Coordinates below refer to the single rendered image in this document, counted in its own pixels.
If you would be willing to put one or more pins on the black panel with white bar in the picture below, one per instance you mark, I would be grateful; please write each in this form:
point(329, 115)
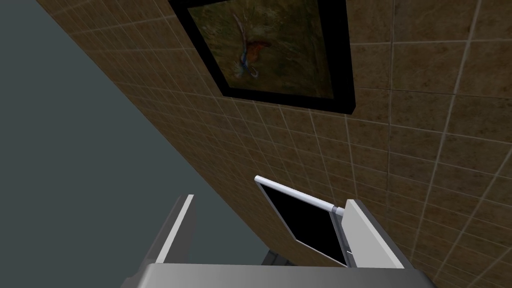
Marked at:
point(304, 224)

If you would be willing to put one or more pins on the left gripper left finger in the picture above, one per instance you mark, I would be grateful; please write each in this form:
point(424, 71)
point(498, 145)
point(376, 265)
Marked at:
point(176, 232)

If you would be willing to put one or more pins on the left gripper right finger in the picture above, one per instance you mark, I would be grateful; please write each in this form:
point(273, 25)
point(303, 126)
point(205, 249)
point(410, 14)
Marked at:
point(370, 236)

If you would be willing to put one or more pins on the black framed picture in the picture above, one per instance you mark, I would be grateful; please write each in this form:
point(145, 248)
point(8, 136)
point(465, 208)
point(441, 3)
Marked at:
point(272, 48)

